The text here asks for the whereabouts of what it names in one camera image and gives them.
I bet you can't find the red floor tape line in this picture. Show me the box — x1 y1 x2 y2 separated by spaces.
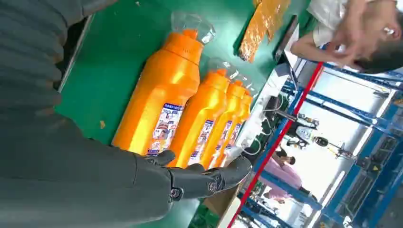
226 61 325 228

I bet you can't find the brown cardboard box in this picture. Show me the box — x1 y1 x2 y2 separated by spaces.
203 185 241 219

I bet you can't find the black device with antenna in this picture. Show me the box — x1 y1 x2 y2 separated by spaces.
264 95 298 123

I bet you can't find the person in background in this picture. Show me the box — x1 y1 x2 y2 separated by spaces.
259 149 318 204

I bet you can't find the white desk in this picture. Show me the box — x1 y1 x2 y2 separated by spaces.
234 59 305 158

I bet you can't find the person's left hand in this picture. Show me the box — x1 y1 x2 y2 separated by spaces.
327 28 370 67

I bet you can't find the white background machine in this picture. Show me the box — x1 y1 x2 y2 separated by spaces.
286 113 356 161

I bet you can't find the black tablet on stand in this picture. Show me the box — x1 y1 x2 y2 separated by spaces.
274 15 300 62

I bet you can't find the yellow plastic sheet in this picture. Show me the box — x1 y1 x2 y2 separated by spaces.
238 0 292 63

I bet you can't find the green table mat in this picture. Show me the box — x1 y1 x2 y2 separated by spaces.
55 0 312 228

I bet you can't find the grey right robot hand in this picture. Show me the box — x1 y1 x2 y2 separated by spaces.
0 114 253 228

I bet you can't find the blue metal rack frame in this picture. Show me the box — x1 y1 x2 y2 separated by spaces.
239 59 403 228

